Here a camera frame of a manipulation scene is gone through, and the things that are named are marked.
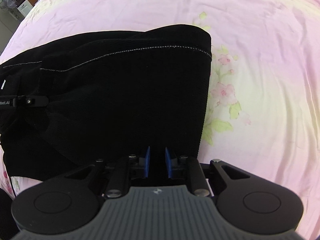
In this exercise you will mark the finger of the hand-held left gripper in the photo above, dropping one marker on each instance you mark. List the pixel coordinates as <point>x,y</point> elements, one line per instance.
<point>32,101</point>

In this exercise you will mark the pink floral blanket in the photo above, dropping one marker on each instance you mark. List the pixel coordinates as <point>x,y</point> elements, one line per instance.
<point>250,42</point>

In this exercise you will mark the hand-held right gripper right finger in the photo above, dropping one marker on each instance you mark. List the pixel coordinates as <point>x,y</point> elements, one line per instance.
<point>168,162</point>

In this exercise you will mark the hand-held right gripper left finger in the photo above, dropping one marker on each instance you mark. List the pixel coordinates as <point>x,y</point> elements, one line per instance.
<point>147,161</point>

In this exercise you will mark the standing fan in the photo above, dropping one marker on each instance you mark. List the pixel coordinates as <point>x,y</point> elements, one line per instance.
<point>6,1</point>

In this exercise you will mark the black pants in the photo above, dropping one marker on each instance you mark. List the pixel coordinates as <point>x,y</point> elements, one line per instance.
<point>125,92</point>

